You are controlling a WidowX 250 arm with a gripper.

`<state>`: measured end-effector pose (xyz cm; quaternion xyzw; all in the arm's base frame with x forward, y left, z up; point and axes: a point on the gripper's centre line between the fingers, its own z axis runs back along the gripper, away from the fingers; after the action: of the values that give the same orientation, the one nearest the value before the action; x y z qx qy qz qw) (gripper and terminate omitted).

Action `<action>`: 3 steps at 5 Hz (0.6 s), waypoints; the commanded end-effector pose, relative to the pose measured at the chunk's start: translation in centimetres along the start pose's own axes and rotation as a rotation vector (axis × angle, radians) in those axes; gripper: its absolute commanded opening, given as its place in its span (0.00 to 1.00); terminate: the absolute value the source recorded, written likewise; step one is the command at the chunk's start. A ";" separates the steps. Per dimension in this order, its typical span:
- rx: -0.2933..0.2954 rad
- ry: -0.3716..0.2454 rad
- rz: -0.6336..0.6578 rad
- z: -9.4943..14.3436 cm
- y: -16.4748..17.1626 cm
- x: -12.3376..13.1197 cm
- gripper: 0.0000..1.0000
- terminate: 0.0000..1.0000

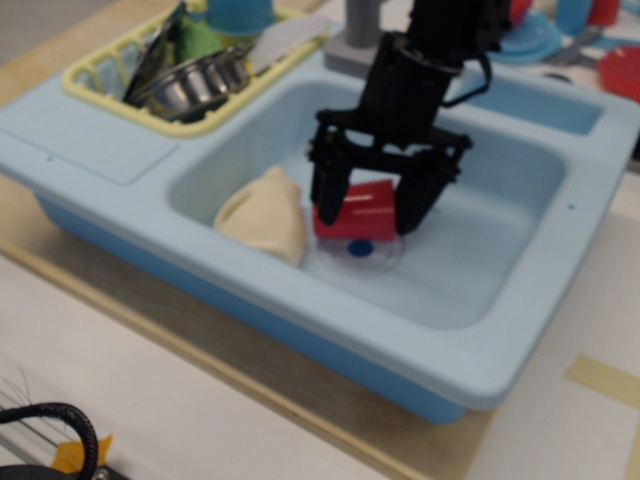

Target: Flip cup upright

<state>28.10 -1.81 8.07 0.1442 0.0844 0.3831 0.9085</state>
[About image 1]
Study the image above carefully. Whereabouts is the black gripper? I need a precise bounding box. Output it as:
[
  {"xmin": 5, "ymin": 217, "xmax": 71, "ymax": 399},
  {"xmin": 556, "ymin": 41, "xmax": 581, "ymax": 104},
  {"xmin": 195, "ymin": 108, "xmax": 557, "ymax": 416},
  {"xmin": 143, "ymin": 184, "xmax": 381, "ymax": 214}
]
[{"xmin": 308, "ymin": 33, "xmax": 471, "ymax": 235}]

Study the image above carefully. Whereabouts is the red plastic cup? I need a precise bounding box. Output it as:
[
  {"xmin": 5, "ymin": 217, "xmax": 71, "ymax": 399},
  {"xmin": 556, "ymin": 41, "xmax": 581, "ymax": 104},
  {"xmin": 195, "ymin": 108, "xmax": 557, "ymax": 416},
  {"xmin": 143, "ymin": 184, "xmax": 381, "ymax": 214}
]
[{"xmin": 312, "ymin": 179, "xmax": 396, "ymax": 242}]

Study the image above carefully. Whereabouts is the blue cup in rack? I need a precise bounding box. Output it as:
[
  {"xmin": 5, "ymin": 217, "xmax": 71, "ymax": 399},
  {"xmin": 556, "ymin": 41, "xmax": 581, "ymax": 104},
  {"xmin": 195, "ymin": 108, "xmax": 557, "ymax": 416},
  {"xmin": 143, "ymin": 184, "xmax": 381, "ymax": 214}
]
[{"xmin": 188, "ymin": 0, "xmax": 276, "ymax": 36}]

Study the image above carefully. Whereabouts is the blue tumbler cup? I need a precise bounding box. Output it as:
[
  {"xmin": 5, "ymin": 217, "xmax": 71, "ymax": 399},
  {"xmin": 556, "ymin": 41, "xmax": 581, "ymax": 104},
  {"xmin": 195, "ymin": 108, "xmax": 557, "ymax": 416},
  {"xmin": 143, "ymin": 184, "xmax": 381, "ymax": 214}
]
[{"xmin": 555, "ymin": 0, "xmax": 592, "ymax": 35}]

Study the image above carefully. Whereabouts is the red tumbler cup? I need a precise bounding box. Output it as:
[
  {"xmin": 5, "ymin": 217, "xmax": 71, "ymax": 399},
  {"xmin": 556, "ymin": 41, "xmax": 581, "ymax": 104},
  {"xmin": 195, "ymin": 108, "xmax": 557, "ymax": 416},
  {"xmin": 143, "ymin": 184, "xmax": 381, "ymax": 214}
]
[{"xmin": 586, "ymin": 0, "xmax": 621, "ymax": 27}]

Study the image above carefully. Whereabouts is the blue drain plug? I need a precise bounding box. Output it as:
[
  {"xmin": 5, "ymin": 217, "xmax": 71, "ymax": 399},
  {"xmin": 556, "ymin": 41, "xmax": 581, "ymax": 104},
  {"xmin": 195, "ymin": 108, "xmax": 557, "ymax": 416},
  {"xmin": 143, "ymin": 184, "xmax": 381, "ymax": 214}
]
[{"xmin": 347, "ymin": 239, "xmax": 375, "ymax": 258}]

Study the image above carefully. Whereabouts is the cream toy detergent bottle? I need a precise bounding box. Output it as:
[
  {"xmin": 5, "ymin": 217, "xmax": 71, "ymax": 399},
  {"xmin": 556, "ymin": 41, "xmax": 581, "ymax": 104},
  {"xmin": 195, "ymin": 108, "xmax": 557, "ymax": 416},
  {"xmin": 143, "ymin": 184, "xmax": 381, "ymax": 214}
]
[{"xmin": 213, "ymin": 166, "xmax": 306, "ymax": 266}]

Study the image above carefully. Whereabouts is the grey toy faucet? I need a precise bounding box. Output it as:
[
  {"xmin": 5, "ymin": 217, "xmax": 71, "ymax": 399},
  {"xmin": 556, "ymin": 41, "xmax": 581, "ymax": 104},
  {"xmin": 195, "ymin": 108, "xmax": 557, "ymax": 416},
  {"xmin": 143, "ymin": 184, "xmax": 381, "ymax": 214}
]
[{"xmin": 324, "ymin": 0, "xmax": 383, "ymax": 79}]

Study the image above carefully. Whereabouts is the grey toy knife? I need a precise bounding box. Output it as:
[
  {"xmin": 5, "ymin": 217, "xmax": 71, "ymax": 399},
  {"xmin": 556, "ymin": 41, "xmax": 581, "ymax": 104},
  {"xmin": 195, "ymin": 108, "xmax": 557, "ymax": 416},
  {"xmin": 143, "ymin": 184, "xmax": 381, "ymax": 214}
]
[{"xmin": 247, "ymin": 15, "xmax": 330, "ymax": 75}]

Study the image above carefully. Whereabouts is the light blue toy sink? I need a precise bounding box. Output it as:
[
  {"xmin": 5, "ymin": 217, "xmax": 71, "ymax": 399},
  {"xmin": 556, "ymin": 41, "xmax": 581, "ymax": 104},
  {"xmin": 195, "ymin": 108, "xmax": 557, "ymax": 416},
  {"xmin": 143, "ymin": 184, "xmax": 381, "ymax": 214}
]
[{"xmin": 1, "ymin": 43, "xmax": 639, "ymax": 423}]

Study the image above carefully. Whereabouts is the stainless steel pot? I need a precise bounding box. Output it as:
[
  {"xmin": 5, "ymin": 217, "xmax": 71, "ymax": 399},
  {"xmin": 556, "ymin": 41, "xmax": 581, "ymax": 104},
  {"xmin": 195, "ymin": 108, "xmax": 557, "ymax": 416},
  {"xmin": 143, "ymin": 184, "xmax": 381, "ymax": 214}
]
[{"xmin": 126, "ymin": 45, "xmax": 251, "ymax": 123}]

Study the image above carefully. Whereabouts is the light blue plate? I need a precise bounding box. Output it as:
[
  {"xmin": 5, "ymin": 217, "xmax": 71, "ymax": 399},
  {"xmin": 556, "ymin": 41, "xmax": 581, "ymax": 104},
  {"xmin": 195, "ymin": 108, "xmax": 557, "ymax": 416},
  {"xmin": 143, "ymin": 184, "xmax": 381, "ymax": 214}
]
[{"xmin": 489, "ymin": 9, "xmax": 562, "ymax": 65}]

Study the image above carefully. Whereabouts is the green toy vegetable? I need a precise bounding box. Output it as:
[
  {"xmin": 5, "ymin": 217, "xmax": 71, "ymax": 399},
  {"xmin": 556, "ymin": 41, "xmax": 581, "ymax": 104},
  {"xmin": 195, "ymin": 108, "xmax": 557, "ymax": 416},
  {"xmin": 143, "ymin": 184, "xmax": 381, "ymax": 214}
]
[{"xmin": 174, "ymin": 23, "xmax": 224, "ymax": 65}]

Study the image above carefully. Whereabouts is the grey toy fork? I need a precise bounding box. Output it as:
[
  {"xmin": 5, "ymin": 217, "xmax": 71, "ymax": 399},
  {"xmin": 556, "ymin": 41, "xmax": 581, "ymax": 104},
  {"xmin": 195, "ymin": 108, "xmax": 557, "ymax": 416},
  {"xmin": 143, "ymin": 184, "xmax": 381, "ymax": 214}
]
[{"xmin": 544, "ymin": 25, "xmax": 603, "ymax": 67}]

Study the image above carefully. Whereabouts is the metal pot lid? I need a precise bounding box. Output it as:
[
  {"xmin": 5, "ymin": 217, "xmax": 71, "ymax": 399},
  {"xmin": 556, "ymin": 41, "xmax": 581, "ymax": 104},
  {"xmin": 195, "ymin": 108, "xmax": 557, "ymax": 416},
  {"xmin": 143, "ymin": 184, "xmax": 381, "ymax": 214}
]
[{"xmin": 123, "ymin": 1, "xmax": 186, "ymax": 103}]

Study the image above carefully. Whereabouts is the red plate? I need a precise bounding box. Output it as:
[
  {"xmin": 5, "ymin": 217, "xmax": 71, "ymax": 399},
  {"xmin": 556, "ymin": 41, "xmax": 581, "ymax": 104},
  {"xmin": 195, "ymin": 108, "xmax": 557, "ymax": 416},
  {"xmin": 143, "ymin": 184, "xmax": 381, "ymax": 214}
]
[{"xmin": 596, "ymin": 45, "xmax": 639, "ymax": 102}]

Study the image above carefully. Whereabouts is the yellow dish drying rack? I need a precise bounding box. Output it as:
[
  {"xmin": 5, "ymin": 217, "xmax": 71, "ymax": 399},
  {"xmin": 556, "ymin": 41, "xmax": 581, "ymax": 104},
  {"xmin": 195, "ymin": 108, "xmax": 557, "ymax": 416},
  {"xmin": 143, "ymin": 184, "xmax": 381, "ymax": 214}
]
[{"xmin": 61, "ymin": 10, "xmax": 329, "ymax": 138}]

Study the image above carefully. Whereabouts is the yellow masking tape strip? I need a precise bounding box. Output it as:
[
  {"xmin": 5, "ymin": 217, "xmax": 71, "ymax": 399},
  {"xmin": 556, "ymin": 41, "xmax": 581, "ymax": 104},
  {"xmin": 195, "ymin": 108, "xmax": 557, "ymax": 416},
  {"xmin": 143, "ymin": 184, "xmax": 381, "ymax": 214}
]
[{"xmin": 565, "ymin": 355, "xmax": 639, "ymax": 410}]

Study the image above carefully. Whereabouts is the orange tape piece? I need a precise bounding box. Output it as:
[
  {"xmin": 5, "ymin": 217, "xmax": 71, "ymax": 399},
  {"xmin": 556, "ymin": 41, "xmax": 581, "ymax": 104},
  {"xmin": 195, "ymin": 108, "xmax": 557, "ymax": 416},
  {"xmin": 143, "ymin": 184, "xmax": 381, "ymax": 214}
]
[{"xmin": 50, "ymin": 435, "xmax": 113, "ymax": 474}]

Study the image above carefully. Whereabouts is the red mug with handle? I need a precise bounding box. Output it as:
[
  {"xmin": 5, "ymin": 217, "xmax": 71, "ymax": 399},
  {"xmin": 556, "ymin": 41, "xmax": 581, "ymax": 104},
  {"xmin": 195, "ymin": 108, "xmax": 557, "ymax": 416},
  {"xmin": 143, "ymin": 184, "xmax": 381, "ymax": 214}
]
[{"xmin": 509, "ymin": 0, "xmax": 532, "ymax": 28}]

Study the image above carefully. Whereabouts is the black braided cable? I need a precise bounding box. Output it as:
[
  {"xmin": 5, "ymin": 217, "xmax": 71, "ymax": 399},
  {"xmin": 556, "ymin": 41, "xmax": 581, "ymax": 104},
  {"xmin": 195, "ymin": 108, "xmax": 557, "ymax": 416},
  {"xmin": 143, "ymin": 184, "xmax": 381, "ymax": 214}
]
[{"xmin": 0, "ymin": 402, "xmax": 100, "ymax": 480}]

